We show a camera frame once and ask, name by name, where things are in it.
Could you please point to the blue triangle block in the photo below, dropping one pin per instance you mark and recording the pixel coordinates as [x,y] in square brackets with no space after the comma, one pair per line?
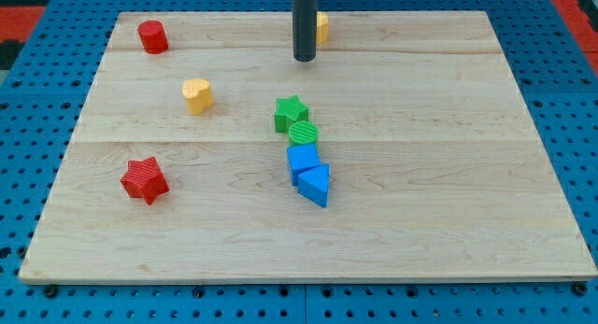
[314,184]

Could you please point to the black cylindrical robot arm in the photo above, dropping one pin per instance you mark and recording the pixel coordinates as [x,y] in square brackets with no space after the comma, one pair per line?
[304,29]

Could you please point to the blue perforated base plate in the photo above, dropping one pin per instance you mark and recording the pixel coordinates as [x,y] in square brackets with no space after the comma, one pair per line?
[46,89]

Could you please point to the red cylinder block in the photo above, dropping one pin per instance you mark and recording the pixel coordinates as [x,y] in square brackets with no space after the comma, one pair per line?
[153,37]

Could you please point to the green star block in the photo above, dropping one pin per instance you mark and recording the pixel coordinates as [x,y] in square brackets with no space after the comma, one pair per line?
[288,111]

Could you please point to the yellow heart block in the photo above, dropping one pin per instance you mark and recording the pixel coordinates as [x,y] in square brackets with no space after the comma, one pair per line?
[198,95]

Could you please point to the wooden board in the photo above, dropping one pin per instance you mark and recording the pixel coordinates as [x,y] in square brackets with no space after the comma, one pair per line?
[437,172]

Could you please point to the yellow block behind arm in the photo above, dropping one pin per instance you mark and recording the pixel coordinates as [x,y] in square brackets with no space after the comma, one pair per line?
[322,29]

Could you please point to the red star block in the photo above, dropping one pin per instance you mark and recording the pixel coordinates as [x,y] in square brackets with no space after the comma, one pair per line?
[144,180]

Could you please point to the green cylinder block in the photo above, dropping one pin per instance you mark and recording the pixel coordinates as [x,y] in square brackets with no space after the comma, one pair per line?
[303,132]

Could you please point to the blue cube block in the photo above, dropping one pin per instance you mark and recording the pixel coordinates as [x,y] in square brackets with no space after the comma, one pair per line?
[300,159]

